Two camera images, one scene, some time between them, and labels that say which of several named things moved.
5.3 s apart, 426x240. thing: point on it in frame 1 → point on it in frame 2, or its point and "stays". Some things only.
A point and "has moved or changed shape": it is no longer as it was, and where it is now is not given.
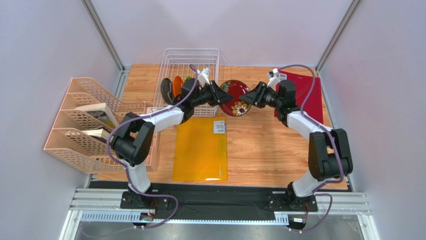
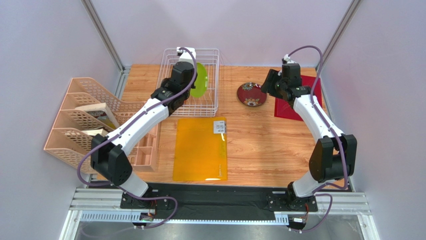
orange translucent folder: [200, 152] stays
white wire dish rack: [176, 62] stays
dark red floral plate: [235, 107] has moved or changed shape
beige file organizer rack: [79, 136] stays
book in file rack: [102, 111] stays
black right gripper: [260, 94] → [269, 83]
